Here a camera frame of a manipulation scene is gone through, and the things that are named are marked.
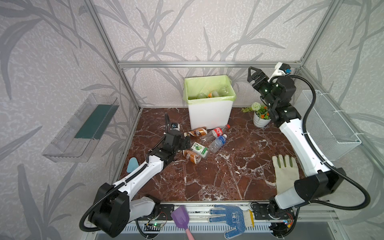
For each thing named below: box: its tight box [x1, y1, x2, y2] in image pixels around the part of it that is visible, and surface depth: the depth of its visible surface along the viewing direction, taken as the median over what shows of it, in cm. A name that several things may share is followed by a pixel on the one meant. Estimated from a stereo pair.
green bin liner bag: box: [182, 75, 237, 105], surface depth 100 cm
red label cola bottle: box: [199, 124, 231, 143], surface depth 101 cm
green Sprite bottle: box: [197, 93, 207, 99], surface depth 107 cm
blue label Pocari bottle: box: [208, 133, 228, 153], surface depth 98 cm
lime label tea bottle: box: [191, 142, 208, 158], surface depth 95 cm
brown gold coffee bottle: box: [183, 126, 208, 137], surface depth 102 cm
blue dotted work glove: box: [207, 204, 255, 240], surface depth 73 cm
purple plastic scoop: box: [171, 205, 190, 230], surface depth 73 cm
